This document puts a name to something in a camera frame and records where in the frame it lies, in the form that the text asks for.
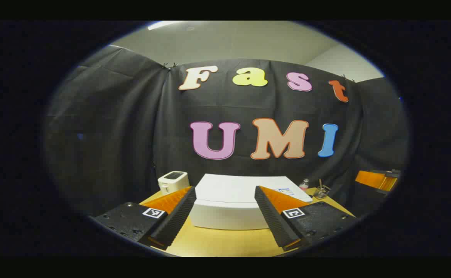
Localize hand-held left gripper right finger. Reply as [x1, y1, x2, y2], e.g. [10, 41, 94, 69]
[254, 185, 359, 251]

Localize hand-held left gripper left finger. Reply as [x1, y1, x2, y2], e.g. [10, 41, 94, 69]
[94, 186, 197, 251]

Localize white microwave oven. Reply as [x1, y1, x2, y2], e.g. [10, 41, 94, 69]
[189, 174, 313, 231]

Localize white toaster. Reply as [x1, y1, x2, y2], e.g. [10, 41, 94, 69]
[158, 171, 190, 194]

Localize clear glass cup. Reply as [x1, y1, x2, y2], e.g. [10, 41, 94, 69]
[313, 185, 331, 200]

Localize black backdrop cloth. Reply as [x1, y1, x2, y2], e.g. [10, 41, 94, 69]
[44, 44, 410, 217]

